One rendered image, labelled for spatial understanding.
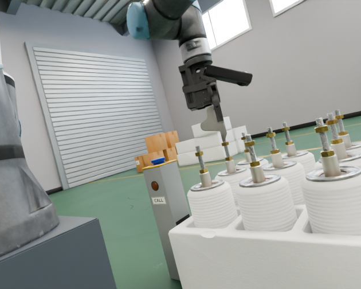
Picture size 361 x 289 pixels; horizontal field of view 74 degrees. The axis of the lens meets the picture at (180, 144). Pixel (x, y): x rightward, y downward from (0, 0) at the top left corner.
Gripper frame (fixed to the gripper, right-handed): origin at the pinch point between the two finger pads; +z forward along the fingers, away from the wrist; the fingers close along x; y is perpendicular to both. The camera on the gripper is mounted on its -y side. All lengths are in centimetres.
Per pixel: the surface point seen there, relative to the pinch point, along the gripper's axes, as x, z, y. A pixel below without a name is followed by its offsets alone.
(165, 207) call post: 1.9, 14.4, 19.5
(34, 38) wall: -393, -287, 329
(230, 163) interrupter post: 1.1, 7.1, 0.5
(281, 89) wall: -504, -60, -147
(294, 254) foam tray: 25.6, 18.8, -5.1
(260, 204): 20.7, 12.2, -2.6
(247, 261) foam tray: 21.8, 20.9, 1.7
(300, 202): 10.3, 16.7, -11.2
